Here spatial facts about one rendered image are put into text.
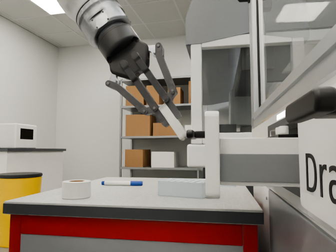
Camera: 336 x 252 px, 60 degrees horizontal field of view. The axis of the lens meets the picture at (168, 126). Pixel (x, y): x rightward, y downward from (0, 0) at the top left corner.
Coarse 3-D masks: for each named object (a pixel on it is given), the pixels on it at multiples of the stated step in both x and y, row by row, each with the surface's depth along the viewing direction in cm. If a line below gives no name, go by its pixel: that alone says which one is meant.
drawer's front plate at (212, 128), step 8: (208, 112) 37; (216, 112) 37; (208, 120) 36; (216, 120) 36; (208, 128) 36; (216, 128) 36; (208, 136) 36; (216, 136) 36; (208, 144) 36; (216, 144) 36; (208, 152) 36; (216, 152) 36; (208, 160) 36; (216, 160) 36; (208, 168) 36; (216, 168) 36; (208, 176) 36; (216, 176) 36; (208, 184) 36; (216, 184) 36; (208, 192) 36; (216, 192) 36
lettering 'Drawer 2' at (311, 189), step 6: (306, 156) 29; (312, 156) 27; (306, 162) 29; (306, 168) 29; (324, 168) 24; (330, 168) 22; (306, 174) 29; (306, 180) 29; (306, 186) 29; (330, 186) 23; (330, 192) 23; (330, 198) 23
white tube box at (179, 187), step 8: (160, 184) 76; (168, 184) 75; (176, 184) 74; (184, 184) 73; (192, 184) 72; (200, 184) 71; (160, 192) 76; (168, 192) 75; (176, 192) 74; (184, 192) 73; (192, 192) 72; (200, 192) 71
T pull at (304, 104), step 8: (320, 88) 15; (328, 88) 15; (304, 96) 17; (312, 96) 15; (320, 96) 15; (328, 96) 15; (296, 104) 19; (304, 104) 17; (312, 104) 15; (320, 104) 15; (328, 104) 15; (288, 112) 21; (296, 112) 19; (304, 112) 17; (312, 112) 16; (320, 112) 15; (328, 112) 15; (288, 120) 21; (296, 120) 20; (304, 120) 20
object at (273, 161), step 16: (224, 144) 38; (240, 144) 37; (256, 144) 37; (272, 144) 37; (288, 144) 36; (224, 160) 37; (240, 160) 37; (256, 160) 37; (272, 160) 36; (288, 160) 36; (224, 176) 37; (240, 176) 37; (256, 176) 36; (272, 176) 36; (288, 176) 36
